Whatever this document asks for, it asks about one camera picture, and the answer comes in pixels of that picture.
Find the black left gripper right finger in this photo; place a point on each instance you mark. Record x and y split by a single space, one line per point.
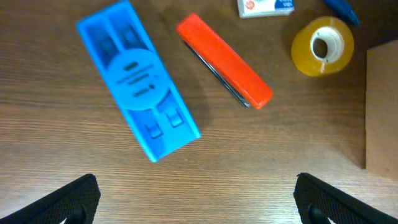
320 202

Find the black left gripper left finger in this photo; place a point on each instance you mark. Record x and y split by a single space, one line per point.
75 202

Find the orange black stapler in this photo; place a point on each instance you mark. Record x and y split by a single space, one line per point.
226 65

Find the yellow clear tape roll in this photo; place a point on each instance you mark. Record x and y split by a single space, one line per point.
324 46

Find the blue plastic tray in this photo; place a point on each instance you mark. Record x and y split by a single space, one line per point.
138 80

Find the blue ballpoint pen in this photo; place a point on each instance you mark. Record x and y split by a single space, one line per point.
344 10

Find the open cardboard box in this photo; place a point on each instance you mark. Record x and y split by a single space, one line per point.
381 110

